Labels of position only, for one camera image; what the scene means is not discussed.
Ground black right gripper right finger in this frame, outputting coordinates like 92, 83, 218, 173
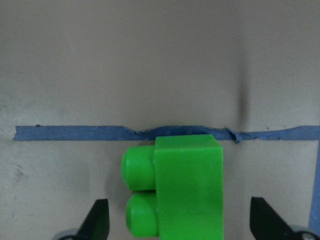
250, 197, 300, 240

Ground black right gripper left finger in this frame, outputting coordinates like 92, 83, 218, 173
76, 199, 110, 240

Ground green toy block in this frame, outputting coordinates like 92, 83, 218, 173
121, 134, 224, 240

